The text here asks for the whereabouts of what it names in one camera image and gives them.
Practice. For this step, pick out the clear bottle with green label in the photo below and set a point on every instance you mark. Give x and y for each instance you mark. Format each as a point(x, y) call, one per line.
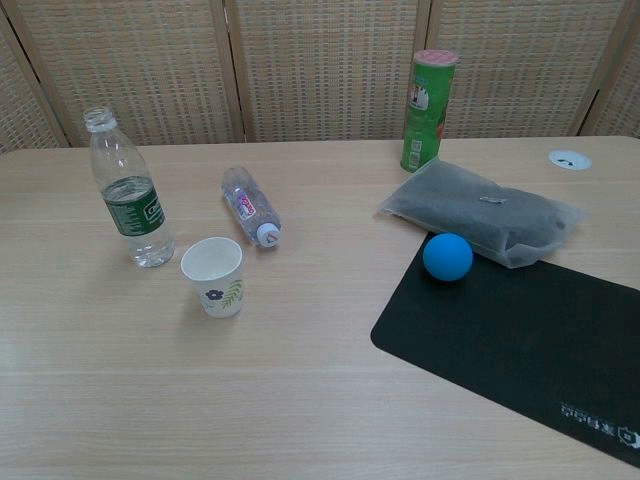
point(135, 210)

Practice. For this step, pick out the small clear bottle pink label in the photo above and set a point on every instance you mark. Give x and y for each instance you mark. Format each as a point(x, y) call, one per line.
point(247, 205)

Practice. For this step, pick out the white paper cup flower print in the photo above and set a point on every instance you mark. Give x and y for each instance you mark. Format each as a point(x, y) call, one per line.
point(220, 300)

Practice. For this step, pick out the blue ball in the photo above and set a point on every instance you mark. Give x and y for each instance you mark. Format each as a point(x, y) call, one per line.
point(447, 257)

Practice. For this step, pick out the green chip can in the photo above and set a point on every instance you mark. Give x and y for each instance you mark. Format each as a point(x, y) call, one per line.
point(425, 125)

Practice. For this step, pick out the grey frosted zip pouch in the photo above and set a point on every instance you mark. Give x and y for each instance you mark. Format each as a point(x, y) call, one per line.
point(475, 215)

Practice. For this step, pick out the woven wooden folding screen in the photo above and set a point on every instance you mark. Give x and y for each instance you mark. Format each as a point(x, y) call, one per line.
point(320, 65)

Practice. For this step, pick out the black mouse pad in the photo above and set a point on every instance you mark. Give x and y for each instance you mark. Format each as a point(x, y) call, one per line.
point(500, 340)

